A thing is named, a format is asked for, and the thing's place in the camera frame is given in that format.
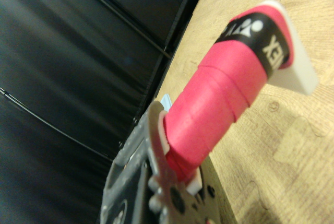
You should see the black curtain stand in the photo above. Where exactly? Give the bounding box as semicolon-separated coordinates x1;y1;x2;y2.
65;0;173;58

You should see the white scoop with red handle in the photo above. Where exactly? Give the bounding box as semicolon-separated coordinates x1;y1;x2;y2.
163;0;319;191

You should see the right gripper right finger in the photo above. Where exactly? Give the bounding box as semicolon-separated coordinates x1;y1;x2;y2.
182;168;217;209

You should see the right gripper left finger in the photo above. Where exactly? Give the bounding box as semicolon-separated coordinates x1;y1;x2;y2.
100;100;183;224

